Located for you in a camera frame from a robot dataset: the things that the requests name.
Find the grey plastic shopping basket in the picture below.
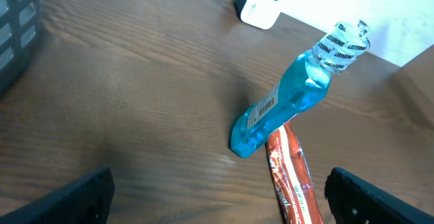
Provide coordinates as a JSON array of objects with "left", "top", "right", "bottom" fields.
[{"left": 1, "top": 0, "right": 40, "bottom": 91}]

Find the orange brown snack bar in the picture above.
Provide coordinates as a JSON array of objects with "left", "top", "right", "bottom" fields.
[{"left": 266, "top": 122, "right": 323, "bottom": 224}]

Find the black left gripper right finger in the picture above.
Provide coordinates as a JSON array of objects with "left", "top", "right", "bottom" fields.
[{"left": 324, "top": 167, "right": 433, "bottom": 224}]

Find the white barcode scanner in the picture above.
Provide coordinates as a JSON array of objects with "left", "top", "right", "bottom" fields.
[{"left": 235, "top": 0, "right": 281, "bottom": 30}]

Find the blue mouthwash bottle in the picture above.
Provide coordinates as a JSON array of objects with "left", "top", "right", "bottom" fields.
[{"left": 229, "top": 20, "right": 370, "bottom": 158}]

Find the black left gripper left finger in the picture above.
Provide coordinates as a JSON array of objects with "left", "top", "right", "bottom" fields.
[{"left": 1, "top": 167, "right": 115, "bottom": 224}]

